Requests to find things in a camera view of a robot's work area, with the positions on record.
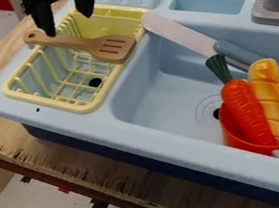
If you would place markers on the wooden spatula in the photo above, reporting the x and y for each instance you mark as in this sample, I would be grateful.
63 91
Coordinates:
108 47

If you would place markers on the yellow basket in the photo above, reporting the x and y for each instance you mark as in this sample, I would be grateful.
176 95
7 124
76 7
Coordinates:
76 104

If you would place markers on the toy knife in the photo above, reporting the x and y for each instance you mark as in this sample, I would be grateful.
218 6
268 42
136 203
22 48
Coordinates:
179 34

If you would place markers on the light blue toy sink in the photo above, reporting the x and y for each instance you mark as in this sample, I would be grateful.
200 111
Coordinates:
151 131

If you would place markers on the orange toy carrot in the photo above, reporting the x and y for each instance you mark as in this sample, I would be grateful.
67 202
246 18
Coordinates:
247 110

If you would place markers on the orange cup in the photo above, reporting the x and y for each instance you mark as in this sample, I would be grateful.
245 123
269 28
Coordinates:
239 141

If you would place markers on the yellow toy bread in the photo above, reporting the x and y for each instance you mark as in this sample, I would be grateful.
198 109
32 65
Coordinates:
277 102

